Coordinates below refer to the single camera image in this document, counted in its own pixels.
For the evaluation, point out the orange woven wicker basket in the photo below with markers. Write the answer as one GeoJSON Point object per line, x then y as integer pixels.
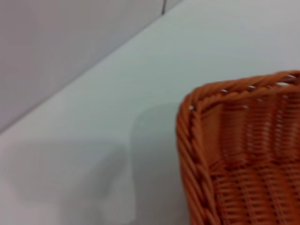
{"type": "Point", "coordinates": [246, 168]}

